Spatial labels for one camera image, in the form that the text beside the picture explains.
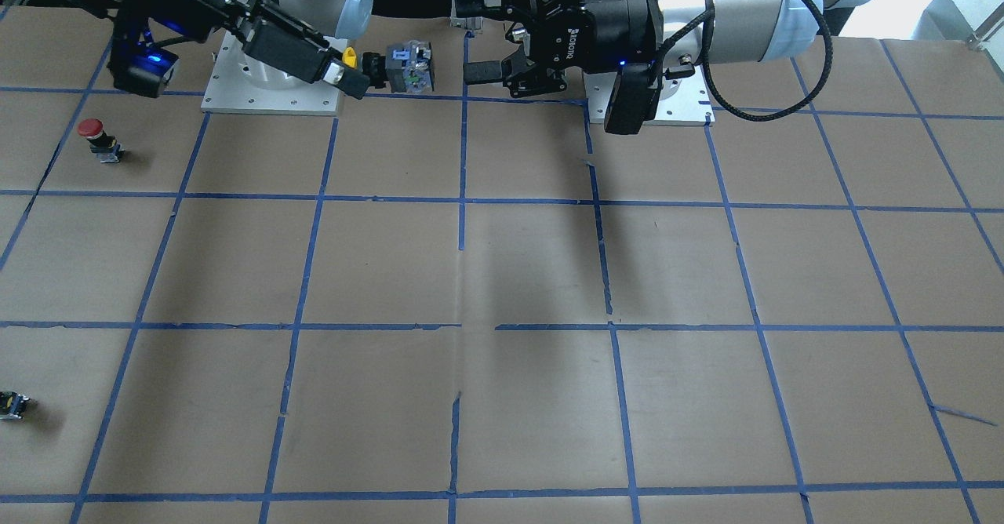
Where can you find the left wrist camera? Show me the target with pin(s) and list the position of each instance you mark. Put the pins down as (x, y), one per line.
(635, 94)

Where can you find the yellow push button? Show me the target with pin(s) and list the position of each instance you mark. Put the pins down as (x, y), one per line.
(405, 67)

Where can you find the red push button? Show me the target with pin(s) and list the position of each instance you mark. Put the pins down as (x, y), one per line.
(104, 146)

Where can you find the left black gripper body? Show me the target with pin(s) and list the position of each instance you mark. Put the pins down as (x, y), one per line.
(608, 22)

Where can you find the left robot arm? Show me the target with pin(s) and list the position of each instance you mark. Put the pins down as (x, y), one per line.
(735, 31)

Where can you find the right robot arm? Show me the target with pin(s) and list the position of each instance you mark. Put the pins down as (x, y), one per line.
(341, 19)

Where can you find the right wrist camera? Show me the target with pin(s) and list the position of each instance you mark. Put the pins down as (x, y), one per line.
(141, 69)

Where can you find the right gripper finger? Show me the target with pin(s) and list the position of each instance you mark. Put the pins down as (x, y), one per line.
(277, 39)

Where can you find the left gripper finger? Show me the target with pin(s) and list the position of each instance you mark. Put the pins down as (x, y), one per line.
(488, 72)
(492, 9)

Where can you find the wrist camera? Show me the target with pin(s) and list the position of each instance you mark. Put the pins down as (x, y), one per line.
(141, 69)
(635, 94)

